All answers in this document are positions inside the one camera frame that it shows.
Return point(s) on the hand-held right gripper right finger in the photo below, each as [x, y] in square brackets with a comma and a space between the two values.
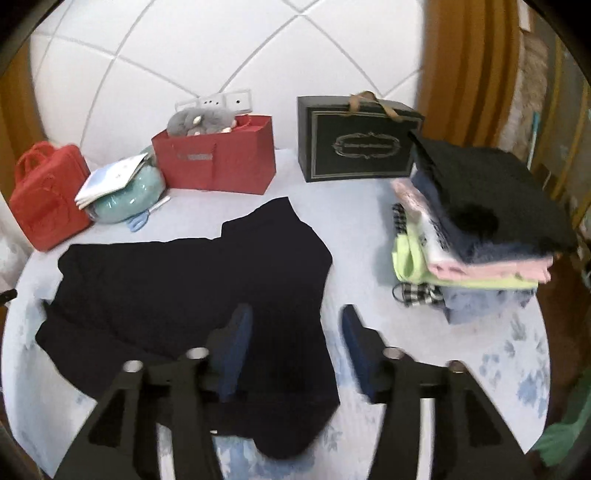
[354, 350]

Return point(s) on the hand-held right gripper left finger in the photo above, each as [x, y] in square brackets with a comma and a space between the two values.
[236, 346]

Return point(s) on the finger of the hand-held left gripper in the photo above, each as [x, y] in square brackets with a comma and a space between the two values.
[6, 296]

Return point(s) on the black garment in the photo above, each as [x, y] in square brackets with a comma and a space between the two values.
[161, 277]

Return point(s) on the stack of folded clothes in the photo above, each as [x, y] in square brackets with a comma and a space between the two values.
[485, 194]

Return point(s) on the red handbag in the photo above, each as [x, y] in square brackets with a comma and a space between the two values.
[46, 203]

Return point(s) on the light blue floral bed sheet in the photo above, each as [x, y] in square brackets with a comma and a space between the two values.
[360, 230]

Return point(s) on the white booklet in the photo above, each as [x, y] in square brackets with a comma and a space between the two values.
[108, 180]

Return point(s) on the teal round cushion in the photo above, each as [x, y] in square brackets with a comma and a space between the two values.
[138, 190]

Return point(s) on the red paper bag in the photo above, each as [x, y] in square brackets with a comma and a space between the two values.
[212, 161]

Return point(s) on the black gift bag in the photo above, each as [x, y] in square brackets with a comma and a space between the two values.
[351, 143]

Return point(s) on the green cloth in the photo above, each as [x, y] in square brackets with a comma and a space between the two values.
[563, 438]

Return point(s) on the grey plush toy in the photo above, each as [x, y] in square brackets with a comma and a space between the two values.
[189, 121]

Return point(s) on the orange curtain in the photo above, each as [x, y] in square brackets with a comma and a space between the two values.
[461, 69]

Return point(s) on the white padded headboard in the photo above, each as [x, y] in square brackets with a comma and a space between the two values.
[184, 46]

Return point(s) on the white wall socket panel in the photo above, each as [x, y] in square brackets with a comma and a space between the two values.
[221, 99]

